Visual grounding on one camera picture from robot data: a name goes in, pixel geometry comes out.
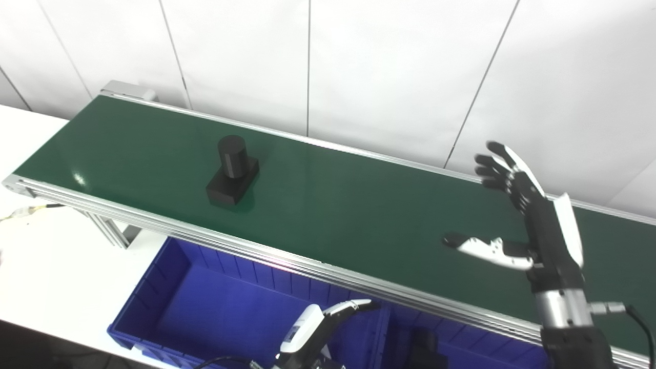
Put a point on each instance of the blue plastic bin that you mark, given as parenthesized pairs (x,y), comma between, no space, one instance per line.
(476,348)
(215,307)

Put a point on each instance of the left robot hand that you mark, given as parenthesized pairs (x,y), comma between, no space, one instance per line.
(307,330)

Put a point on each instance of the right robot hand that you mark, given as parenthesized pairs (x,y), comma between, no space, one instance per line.
(551,241)

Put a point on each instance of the black cylinder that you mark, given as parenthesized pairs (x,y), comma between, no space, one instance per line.
(425,351)
(233,159)

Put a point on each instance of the green conveyor belt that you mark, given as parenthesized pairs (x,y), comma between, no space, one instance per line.
(359,215)

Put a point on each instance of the aluminium conveyor leg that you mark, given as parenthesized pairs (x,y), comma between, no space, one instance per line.
(110,230)

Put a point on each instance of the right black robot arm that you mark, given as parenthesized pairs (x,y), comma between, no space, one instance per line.
(569,328)

